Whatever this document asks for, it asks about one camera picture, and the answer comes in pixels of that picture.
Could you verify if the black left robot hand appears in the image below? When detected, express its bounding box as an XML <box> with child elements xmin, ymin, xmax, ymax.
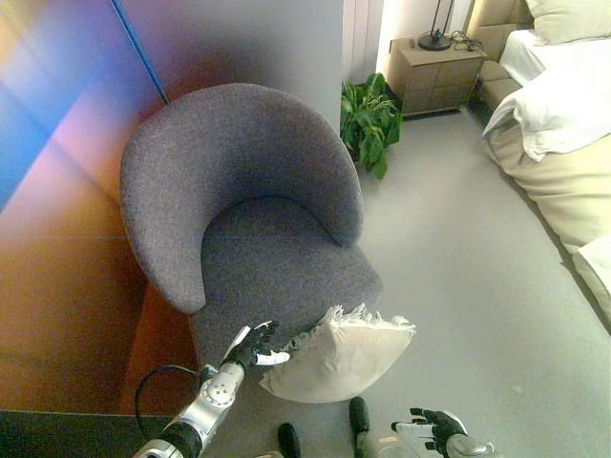
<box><xmin>222</xmin><ymin>320</ymin><xmax>293</xmax><ymax>369</ymax></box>

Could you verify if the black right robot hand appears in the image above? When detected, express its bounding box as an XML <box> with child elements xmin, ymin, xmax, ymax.
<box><xmin>390</xmin><ymin>406</ymin><xmax>470</xmax><ymax>452</ymax></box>

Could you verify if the white fringed throw pillow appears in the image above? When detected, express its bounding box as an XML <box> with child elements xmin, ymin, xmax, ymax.
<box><xmin>259</xmin><ymin>303</ymin><xmax>417</xmax><ymax>405</ymax></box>

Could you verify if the pale bed pillow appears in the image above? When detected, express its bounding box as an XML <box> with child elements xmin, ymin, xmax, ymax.
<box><xmin>524</xmin><ymin>0</ymin><xmax>611</xmax><ymax>47</ymax></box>

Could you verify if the black right robot foot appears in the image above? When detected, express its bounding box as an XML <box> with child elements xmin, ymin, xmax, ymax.
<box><xmin>348</xmin><ymin>396</ymin><xmax>371</xmax><ymax>458</ymax></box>

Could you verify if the black robot foot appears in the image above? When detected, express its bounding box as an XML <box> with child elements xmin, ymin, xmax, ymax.
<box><xmin>277</xmin><ymin>422</ymin><xmax>303</xmax><ymax>458</ymax></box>
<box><xmin>348</xmin><ymin>396</ymin><xmax>371</xmax><ymax>458</ymax></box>

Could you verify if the black left robot foot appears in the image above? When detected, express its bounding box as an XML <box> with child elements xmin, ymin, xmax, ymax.
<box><xmin>277</xmin><ymin>422</ymin><xmax>303</xmax><ymax>458</ymax></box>

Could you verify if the grey fabric tub armchair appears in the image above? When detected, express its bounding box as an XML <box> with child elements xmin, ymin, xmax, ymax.
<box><xmin>118</xmin><ymin>82</ymin><xmax>385</xmax><ymax>379</ymax></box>

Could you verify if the pale bed end bench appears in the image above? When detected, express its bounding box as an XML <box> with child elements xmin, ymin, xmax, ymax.
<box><xmin>569</xmin><ymin>235</ymin><xmax>611</xmax><ymax>336</ymax></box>

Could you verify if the green potted plant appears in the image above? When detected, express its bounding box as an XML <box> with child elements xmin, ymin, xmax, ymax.
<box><xmin>340</xmin><ymin>72</ymin><xmax>404</xmax><ymax>181</ymax></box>

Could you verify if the pale bed cover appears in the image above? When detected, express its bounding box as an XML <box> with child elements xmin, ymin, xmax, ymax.
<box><xmin>483</xmin><ymin>121</ymin><xmax>611</xmax><ymax>255</ymax></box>

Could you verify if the beige wooden nightstand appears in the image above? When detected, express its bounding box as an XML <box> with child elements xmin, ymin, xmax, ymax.
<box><xmin>385</xmin><ymin>36</ymin><xmax>489</xmax><ymax>116</ymax></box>

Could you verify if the white folded duvet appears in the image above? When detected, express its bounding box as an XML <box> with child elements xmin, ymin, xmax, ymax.
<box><xmin>481</xmin><ymin>66</ymin><xmax>611</xmax><ymax>164</ymax></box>

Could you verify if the black table lamp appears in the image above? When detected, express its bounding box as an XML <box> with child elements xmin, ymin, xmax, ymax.
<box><xmin>417</xmin><ymin>0</ymin><xmax>455</xmax><ymax>52</ymax></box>

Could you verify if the white bed sheet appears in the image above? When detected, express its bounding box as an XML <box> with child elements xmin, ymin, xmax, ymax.
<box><xmin>497</xmin><ymin>29</ymin><xmax>611</xmax><ymax>96</ymax></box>

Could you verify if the beige upholstered headboard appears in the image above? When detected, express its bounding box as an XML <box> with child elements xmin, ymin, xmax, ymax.
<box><xmin>466</xmin><ymin>0</ymin><xmax>537</xmax><ymax>102</ymax></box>

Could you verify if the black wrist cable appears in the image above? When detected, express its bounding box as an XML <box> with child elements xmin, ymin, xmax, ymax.
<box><xmin>134</xmin><ymin>364</ymin><xmax>212</xmax><ymax>441</ymax></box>

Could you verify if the black charger cable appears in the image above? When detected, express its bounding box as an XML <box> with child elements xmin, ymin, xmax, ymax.
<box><xmin>447</xmin><ymin>29</ymin><xmax>484</xmax><ymax>53</ymax></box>

